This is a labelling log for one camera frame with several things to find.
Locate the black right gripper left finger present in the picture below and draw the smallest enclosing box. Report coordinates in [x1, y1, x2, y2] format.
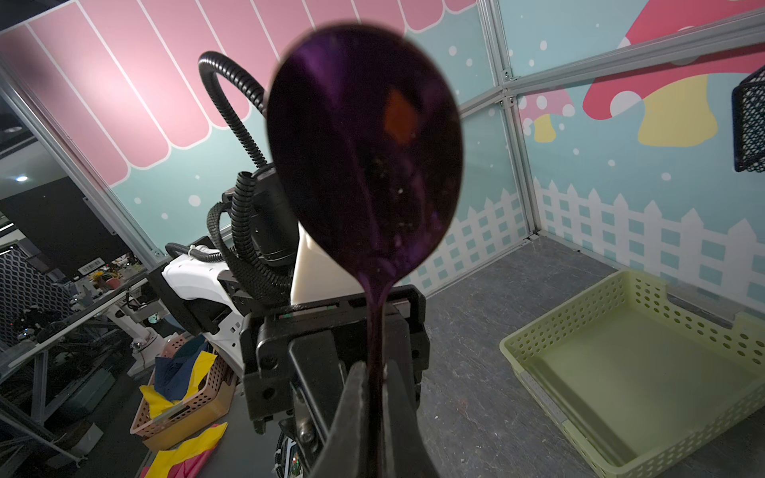
[311, 362, 370, 478]

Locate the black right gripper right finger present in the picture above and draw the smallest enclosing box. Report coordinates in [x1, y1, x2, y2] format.
[380, 360, 438, 478]

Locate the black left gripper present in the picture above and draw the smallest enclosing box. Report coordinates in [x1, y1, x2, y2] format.
[240, 285, 430, 434]

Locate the purple spoon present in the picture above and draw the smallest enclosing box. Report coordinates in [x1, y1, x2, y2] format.
[266, 23, 463, 477]

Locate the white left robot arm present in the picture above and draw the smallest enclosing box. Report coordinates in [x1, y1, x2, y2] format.
[147, 237, 369, 440]

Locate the orange basket of napkins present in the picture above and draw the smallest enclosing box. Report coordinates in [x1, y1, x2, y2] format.
[129, 336, 237, 452]

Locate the green perforated plastic basket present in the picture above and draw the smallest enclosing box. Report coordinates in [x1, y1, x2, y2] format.
[499, 271, 764, 477]

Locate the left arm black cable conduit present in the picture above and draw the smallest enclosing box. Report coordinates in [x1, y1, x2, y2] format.
[163, 50, 300, 306]

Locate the black mesh wall basket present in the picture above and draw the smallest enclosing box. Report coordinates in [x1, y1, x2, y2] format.
[731, 67, 765, 173]

